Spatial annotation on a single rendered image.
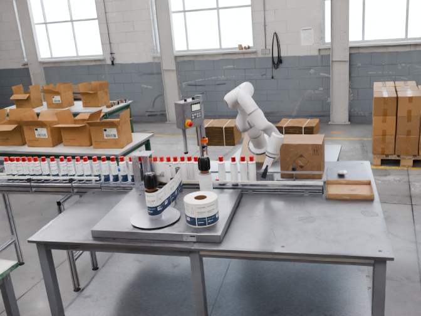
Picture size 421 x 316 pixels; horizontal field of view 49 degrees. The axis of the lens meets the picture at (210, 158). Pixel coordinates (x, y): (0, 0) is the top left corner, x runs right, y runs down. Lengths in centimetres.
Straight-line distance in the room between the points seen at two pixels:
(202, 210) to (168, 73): 669
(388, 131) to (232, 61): 361
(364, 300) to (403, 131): 335
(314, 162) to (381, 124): 290
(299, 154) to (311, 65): 514
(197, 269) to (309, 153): 122
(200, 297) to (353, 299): 103
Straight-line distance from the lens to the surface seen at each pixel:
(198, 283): 274
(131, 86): 966
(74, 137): 522
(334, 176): 353
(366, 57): 831
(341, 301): 323
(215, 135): 735
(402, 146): 627
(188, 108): 325
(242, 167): 322
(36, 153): 530
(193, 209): 266
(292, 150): 337
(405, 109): 615
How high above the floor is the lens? 207
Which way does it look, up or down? 18 degrees down
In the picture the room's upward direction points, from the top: 5 degrees counter-clockwise
